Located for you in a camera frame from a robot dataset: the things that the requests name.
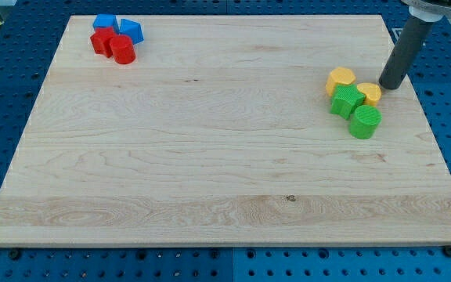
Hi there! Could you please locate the white and silver rod mount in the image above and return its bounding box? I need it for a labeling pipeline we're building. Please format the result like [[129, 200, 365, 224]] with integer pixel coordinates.
[[401, 0, 451, 23]]

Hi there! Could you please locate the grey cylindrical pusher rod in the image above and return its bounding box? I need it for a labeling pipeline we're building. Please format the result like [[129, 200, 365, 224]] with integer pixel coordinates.
[[379, 16, 433, 90]]

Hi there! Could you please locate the yellow hexagon block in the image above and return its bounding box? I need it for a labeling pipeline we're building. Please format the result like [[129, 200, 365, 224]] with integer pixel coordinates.
[[325, 67, 356, 96]]

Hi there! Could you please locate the yellow heart block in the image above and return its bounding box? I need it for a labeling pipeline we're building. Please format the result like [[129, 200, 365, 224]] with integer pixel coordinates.
[[356, 82, 382, 107]]

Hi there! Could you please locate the green star block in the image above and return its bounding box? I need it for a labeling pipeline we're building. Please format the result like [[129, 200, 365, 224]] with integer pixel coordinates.
[[330, 85, 366, 120]]

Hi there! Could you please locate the green cylinder block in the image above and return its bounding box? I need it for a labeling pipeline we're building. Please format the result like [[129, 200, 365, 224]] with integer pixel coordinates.
[[348, 105, 382, 139]]

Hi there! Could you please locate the wooden board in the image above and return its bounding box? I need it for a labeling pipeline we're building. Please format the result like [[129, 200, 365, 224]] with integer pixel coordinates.
[[0, 15, 451, 248]]

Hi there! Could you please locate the blue wedge block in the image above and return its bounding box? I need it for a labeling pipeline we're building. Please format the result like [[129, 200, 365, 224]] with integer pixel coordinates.
[[119, 19, 144, 44]]

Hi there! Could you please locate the red cylinder block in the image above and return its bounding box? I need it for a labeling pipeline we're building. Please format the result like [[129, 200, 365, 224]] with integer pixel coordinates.
[[109, 34, 136, 64]]

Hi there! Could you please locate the blue cube block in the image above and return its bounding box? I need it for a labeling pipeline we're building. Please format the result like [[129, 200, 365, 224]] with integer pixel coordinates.
[[92, 14, 119, 33]]

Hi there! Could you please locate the red star block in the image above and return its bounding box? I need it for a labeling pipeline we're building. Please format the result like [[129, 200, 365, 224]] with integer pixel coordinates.
[[90, 27, 117, 58]]

